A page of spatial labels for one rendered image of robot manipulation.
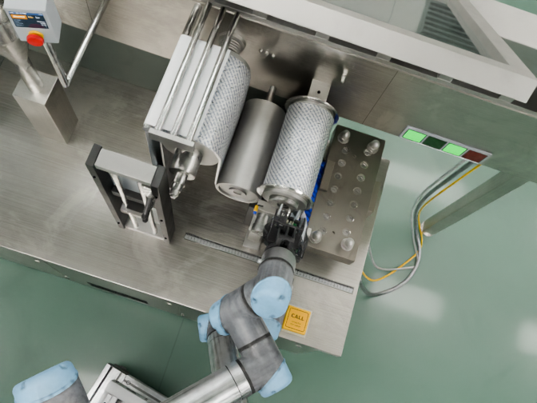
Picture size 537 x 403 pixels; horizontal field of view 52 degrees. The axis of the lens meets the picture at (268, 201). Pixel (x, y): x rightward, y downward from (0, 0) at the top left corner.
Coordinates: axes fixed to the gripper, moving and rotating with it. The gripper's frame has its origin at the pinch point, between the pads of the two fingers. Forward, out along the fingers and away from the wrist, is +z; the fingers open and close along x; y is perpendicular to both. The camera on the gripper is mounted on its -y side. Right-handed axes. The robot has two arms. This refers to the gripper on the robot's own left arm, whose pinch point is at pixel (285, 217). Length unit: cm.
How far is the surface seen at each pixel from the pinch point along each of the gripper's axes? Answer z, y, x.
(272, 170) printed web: 3.9, 9.3, 7.0
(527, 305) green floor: 106, -72, -136
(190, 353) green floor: 53, -118, 13
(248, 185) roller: 4.4, 2.6, 11.5
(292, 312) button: 7.0, -35.1, -12.5
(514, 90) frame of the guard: -49, 59, -16
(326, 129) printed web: 14.9, 19.6, -2.8
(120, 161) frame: -17.3, 11.4, 38.3
